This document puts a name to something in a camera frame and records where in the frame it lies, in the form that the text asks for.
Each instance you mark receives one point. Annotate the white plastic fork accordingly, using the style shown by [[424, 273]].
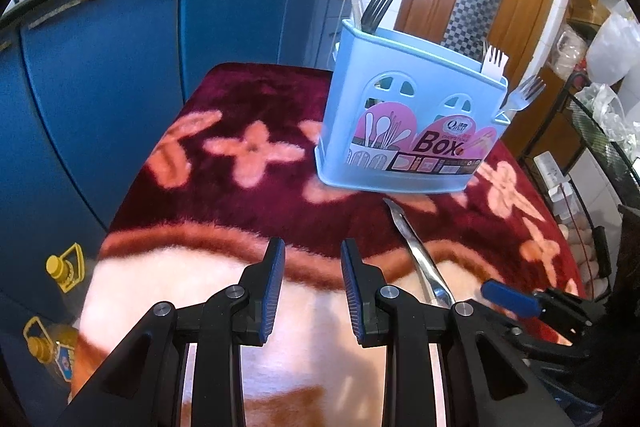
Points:
[[495, 61]]

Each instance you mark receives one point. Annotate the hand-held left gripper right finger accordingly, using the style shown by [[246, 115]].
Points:
[[352, 292]]

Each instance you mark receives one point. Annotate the black metal rack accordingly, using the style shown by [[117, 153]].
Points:
[[590, 167]]

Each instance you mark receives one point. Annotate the red floral blanket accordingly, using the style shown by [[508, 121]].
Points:
[[250, 187]]

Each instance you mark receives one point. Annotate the metal table knife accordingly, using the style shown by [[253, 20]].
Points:
[[420, 252]]

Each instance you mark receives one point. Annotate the yellow oil bottle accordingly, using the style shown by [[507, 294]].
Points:
[[50, 352], [64, 268]]

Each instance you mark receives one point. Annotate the white power strip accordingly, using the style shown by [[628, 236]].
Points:
[[552, 179]]

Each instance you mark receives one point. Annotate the light blue utensil holder box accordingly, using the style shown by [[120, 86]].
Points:
[[410, 132]]

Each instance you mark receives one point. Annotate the blue kitchen cabinet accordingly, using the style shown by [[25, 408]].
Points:
[[125, 57]]

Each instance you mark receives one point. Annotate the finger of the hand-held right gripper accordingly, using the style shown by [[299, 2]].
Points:
[[510, 299]]

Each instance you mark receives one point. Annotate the clear plastic bags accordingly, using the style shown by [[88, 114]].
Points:
[[612, 52]]

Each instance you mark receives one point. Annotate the black plastic fork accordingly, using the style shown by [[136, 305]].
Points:
[[380, 4]]

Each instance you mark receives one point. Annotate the shiny metal fork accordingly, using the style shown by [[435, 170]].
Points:
[[525, 93]]

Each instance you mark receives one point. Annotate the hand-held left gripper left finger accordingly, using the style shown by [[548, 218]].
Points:
[[272, 292]]

